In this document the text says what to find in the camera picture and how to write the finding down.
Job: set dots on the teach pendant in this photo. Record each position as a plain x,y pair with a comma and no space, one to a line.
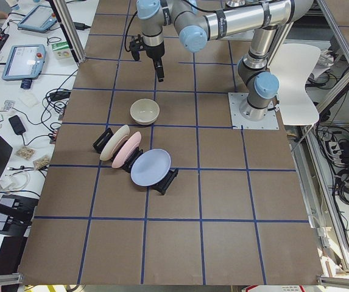
39,19
24,62

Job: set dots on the pink plate in rack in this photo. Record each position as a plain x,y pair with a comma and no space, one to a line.
126,150

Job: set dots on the lavender plate in rack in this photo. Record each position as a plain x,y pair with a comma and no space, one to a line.
151,167

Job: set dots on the far teach pendant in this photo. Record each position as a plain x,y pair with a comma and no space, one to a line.
39,19

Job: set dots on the near teach pendant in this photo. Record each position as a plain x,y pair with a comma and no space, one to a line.
24,62

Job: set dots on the cream plate in rack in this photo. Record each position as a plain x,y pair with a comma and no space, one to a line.
115,143

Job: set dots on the black power adapter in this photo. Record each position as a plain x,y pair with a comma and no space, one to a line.
17,125

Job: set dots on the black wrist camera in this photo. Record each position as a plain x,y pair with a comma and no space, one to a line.
136,46

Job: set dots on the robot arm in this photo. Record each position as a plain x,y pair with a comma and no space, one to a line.
194,31

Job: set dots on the green white box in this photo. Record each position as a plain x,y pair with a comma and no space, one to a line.
61,50

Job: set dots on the black dish rack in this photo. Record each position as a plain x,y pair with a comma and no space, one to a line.
161,186

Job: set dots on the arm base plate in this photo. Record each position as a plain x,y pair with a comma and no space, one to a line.
245,117

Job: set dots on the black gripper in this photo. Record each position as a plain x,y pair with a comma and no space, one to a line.
155,50

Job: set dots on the white chair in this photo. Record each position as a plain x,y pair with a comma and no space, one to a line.
292,65

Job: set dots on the white ceramic bowl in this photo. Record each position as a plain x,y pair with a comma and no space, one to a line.
144,111

